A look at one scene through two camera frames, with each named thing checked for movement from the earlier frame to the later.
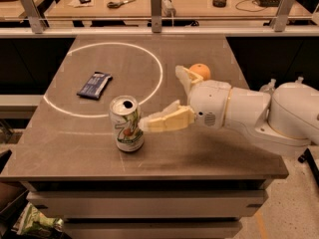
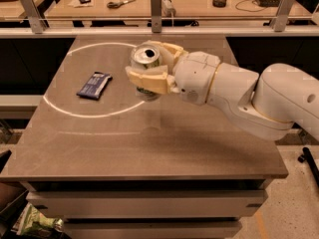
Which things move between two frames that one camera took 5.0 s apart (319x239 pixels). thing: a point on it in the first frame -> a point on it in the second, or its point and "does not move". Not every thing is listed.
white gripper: (208, 103) -> (195, 76)
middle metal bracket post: (157, 10) does not move
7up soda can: (127, 122) -> (146, 55)
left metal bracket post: (37, 21) does not move
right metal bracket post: (280, 19) does not move
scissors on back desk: (116, 5) does not move
